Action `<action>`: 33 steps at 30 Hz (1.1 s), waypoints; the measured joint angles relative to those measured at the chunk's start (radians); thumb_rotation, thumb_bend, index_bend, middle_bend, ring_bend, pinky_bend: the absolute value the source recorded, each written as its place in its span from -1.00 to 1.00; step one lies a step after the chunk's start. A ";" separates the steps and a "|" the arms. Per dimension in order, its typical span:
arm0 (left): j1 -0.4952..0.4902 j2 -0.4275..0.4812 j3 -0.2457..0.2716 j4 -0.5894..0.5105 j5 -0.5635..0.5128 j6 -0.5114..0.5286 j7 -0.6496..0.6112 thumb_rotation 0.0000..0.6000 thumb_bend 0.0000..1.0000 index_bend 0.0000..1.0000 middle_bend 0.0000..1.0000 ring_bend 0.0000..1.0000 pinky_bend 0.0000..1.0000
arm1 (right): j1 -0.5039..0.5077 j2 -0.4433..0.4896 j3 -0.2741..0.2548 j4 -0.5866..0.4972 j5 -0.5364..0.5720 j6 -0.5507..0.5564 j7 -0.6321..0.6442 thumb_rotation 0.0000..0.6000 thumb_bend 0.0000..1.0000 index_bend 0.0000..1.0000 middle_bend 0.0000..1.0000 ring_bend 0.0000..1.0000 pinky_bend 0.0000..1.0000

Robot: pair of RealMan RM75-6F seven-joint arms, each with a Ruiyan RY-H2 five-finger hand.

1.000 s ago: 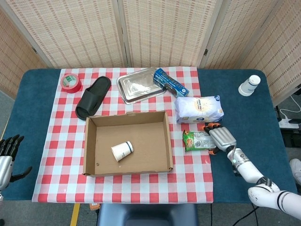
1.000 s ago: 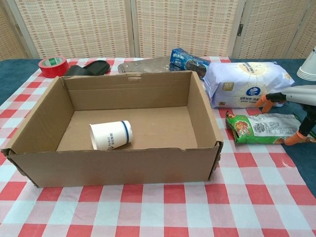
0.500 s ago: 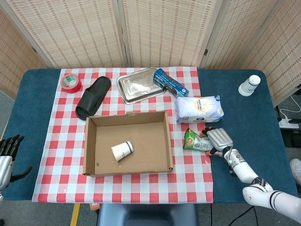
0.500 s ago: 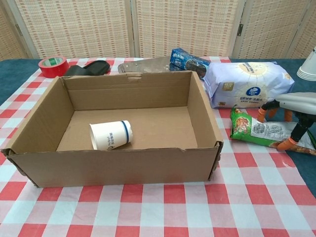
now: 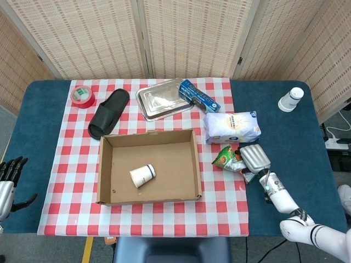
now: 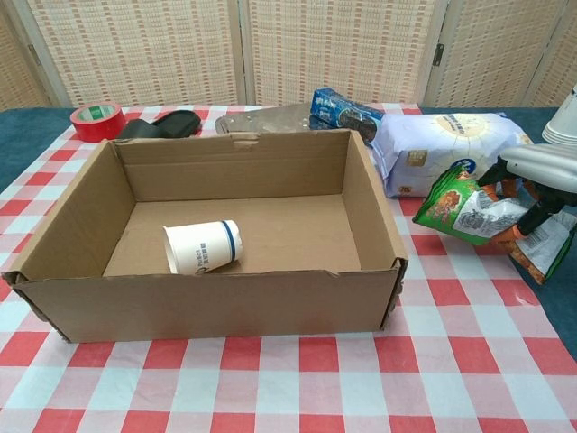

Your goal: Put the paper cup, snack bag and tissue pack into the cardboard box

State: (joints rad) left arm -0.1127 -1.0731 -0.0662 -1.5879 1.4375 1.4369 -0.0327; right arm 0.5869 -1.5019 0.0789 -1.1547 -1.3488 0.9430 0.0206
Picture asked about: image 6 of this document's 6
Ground grey metal plate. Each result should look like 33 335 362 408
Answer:
215 103 316 135

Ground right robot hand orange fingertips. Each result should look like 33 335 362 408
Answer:
477 143 577 247

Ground stack of white cups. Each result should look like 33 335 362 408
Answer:
541 83 577 146

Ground woven folding screen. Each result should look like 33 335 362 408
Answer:
0 0 577 112

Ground teal table cloth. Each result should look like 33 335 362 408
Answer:
0 106 577 344

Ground red tape roll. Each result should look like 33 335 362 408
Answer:
69 102 127 143

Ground red white checkered tablecloth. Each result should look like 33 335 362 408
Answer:
0 104 577 433

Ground blue cookie package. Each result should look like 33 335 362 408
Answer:
309 88 387 144

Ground black plastic case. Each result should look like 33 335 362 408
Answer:
117 109 203 140

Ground white paper cup blue print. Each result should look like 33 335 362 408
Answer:
162 219 245 275

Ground green snack bag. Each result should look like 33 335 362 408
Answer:
412 165 577 286

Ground pale blue tissue pack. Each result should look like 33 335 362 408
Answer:
370 112 536 200

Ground open brown cardboard box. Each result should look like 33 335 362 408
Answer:
1 128 409 345

